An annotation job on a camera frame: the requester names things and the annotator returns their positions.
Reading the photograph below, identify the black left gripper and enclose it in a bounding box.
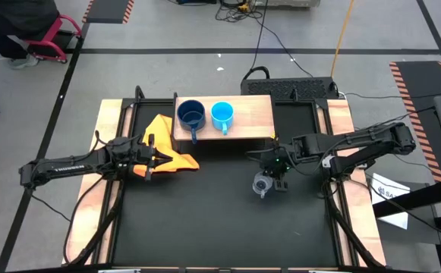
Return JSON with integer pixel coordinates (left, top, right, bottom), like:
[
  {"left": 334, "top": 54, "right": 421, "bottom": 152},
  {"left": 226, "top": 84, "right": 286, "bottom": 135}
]
[{"left": 127, "top": 133, "right": 175, "bottom": 182}]

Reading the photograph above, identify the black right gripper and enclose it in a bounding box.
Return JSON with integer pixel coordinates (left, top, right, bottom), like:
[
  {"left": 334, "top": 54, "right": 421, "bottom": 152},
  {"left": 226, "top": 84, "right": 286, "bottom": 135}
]
[{"left": 257, "top": 146, "right": 295, "bottom": 193}]

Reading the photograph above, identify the clear glass mug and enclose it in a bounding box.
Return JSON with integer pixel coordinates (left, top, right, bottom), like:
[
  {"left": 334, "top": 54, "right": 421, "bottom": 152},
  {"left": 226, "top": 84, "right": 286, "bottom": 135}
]
[{"left": 251, "top": 171, "right": 276, "bottom": 199}]

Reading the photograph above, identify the dark blue ceramic mug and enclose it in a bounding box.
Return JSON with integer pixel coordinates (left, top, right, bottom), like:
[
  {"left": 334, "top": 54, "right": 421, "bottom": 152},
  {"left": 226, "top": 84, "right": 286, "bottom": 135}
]
[{"left": 176, "top": 99, "right": 207, "bottom": 146}]

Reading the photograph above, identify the light blue plastic mug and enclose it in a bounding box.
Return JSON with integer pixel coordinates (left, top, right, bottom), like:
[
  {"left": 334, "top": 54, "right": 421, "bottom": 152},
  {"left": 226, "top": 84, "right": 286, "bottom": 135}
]
[{"left": 209, "top": 101, "right": 235, "bottom": 137}]

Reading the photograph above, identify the orange cloth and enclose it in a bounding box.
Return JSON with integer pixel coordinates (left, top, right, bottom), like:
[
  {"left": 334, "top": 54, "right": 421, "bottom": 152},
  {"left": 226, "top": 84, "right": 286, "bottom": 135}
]
[{"left": 131, "top": 113, "right": 201, "bottom": 179}]

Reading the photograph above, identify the light wooden table side panel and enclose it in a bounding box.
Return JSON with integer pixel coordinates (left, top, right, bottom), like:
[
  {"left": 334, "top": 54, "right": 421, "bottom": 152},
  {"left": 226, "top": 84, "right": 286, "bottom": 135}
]
[
  {"left": 326, "top": 99, "right": 387, "bottom": 267},
  {"left": 61, "top": 99, "right": 130, "bottom": 265}
]

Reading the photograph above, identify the black computer case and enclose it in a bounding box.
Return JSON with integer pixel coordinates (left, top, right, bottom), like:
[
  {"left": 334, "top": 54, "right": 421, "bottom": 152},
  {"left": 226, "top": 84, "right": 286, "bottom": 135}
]
[{"left": 240, "top": 76, "right": 340, "bottom": 101}]

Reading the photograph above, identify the white paper sheet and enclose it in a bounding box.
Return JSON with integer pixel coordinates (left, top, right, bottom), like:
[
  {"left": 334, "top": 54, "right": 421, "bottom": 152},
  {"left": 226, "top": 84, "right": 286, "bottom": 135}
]
[{"left": 370, "top": 172, "right": 411, "bottom": 231}]

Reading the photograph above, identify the black beam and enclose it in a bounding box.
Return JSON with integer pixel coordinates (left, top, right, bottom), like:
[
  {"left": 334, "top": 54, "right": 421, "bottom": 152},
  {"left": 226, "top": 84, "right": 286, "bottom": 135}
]
[{"left": 371, "top": 177, "right": 441, "bottom": 220}]

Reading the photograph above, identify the red rolling stool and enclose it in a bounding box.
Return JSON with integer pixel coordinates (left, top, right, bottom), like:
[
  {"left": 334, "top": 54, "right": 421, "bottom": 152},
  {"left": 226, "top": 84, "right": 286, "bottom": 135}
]
[{"left": 22, "top": 14, "right": 83, "bottom": 64}]

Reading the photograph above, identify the wooden stick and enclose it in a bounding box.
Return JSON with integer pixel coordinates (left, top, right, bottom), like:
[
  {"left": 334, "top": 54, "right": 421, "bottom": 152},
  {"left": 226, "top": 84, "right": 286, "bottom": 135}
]
[{"left": 329, "top": 0, "right": 356, "bottom": 79}]

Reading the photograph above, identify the black mat with orange stripes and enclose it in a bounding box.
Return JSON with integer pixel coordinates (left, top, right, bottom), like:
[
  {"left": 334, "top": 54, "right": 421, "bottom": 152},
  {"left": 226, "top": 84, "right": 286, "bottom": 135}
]
[
  {"left": 389, "top": 60, "right": 441, "bottom": 184},
  {"left": 82, "top": 0, "right": 135, "bottom": 25}
]

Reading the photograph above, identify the person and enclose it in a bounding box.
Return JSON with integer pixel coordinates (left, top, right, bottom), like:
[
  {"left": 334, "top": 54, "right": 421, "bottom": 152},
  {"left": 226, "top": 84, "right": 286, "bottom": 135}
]
[{"left": 0, "top": 0, "right": 60, "bottom": 71}]

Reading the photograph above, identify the black table frame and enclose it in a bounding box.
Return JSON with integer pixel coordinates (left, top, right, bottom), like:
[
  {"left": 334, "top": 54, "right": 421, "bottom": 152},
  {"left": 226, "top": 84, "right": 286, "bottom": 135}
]
[{"left": 67, "top": 85, "right": 385, "bottom": 273}]

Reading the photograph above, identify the black floor cable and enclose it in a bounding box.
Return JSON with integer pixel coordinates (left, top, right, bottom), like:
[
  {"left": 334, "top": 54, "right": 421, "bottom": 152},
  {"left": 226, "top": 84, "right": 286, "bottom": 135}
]
[{"left": 256, "top": 17, "right": 315, "bottom": 79}]

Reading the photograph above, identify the black power cable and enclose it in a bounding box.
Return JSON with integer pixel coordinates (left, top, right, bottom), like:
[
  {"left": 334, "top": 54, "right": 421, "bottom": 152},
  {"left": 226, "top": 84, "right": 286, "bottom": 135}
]
[{"left": 242, "top": 0, "right": 271, "bottom": 80}]

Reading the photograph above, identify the black cable bundle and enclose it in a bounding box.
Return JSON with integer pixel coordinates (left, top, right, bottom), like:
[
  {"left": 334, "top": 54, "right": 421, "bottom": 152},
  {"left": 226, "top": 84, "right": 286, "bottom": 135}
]
[{"left": 214, "top": 0, "right": 263, "bottom": 23}]

